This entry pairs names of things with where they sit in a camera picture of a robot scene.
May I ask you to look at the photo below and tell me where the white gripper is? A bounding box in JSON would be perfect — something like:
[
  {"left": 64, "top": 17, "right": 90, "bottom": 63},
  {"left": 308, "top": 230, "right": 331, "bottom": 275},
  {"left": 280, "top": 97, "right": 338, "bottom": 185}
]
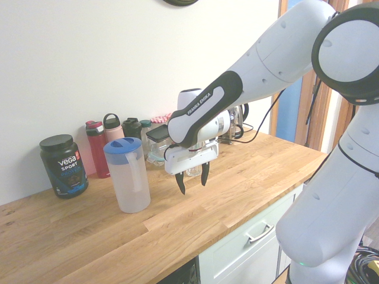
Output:
[{"left": 164, "top": 140, "right": 221, "bottom": 196}]

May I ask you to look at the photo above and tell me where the translucent pitcher blue lid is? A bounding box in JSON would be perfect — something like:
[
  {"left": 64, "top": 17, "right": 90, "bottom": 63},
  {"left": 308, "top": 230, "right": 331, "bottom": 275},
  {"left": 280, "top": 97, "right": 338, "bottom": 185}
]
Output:
[{"left": 102, "top": 137, "right": 152, "bottom": 214}]

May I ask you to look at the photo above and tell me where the red water bottle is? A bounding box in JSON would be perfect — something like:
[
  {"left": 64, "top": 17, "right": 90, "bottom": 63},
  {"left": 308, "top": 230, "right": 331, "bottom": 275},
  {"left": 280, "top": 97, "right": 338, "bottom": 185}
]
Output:
[{"left": 85, "top": 120, "right": 111, "bottom": 179}]

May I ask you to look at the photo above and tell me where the clear drinking glass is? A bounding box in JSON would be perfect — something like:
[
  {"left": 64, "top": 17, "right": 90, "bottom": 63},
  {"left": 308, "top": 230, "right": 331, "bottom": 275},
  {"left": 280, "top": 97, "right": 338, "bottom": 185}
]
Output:
[{"left": 185, "top": 165, "right": 203, "bottom": 178}]

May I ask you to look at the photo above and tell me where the glass food container with lid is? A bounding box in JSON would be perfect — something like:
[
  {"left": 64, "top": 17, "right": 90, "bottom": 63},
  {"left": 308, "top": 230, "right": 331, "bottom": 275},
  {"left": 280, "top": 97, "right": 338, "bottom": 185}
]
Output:
[{"left": 145, "top": 138, "right": 167, "bottom": 165}]

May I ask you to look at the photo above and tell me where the clear bottle dark teal lid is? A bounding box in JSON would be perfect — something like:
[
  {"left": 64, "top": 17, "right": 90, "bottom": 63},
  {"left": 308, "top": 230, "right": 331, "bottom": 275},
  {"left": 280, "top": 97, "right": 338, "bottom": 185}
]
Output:
[{"left": 139, "top": 119, "right": 153, "bottom": 154}]

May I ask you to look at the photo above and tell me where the stainless steel electric kettle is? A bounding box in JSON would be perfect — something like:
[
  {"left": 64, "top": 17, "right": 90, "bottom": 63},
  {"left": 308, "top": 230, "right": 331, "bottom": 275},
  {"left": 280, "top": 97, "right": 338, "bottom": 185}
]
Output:
[{"left": 227, "top": 103, "right": 251, "bottom": 140}]

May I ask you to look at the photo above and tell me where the black shaker bottle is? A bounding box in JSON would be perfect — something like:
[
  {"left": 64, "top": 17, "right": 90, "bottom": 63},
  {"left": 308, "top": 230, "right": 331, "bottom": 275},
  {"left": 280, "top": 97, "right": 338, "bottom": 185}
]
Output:
[{"left": 121, "top": 117, "right": 143, "bottom": 143}]

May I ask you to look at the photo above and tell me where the pink bottle black lid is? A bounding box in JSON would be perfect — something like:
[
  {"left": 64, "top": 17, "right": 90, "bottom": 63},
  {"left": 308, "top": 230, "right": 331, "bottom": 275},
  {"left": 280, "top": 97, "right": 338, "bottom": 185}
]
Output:
[{"left": 102, "top": 112, "right": 126, "bottom": 146}]

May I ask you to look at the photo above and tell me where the pale green cabinet drawer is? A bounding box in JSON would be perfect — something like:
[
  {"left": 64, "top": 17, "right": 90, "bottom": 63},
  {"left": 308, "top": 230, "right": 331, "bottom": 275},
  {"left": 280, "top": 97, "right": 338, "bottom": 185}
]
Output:
[{"left": 198, "top": 183, "right": 306, "bottom": 284}]

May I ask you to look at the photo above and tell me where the black dishwasher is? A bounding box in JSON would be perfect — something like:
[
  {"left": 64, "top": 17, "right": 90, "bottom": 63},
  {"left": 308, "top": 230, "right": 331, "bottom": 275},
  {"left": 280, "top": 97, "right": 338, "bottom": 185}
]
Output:
[{"left": 159, "top": 257, "right": 201, "bottom": 284}]

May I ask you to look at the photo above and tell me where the black Vega protein tub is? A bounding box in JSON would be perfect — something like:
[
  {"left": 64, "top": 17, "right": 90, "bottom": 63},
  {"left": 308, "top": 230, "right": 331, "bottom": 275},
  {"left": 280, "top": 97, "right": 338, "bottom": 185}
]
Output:
[{"left": 39, "top": 134, "right": 89, "bottom": 199}]

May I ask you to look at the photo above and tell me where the silver drawer handle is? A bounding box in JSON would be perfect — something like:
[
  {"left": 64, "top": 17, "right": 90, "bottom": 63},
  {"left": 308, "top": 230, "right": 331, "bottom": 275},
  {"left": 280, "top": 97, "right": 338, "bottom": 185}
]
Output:
[{"left": 245, "top": 224, "right": 275, "bottom": 244}]

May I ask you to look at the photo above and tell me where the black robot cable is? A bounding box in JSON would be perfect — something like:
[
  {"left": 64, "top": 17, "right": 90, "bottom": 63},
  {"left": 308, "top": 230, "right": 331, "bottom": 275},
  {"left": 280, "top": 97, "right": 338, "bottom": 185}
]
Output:
[{"left": 219, "top": 88, "right": 285, "bottom": 146}]

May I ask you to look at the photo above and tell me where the wooden door frame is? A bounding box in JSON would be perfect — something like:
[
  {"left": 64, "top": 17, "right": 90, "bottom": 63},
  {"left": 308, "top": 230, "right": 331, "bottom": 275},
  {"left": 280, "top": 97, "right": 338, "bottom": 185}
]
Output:
[{"left": 277, "top": 0, "right": 356, "bottom": 154}]

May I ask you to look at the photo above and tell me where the black hanging cable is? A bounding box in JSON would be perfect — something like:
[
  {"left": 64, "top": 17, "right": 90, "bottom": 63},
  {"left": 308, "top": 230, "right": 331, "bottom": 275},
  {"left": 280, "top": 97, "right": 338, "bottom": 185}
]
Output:
[{"left": 304, "top": 73, "right": 325, "bottom": 125}]

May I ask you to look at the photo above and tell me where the black round wall clock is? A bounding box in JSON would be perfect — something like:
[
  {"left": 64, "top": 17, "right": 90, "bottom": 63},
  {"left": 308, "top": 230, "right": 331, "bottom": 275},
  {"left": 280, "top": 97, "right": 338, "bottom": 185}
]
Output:
[{"left": 161, "top": 0, "right": 201, "bottom": 7}]

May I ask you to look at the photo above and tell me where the black cable bundle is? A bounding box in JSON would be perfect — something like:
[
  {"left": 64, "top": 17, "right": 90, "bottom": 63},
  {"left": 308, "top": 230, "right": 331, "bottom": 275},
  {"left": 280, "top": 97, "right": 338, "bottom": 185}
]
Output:
[{"left": 349, "top": 245, "right": 379, "bottom": 284}]

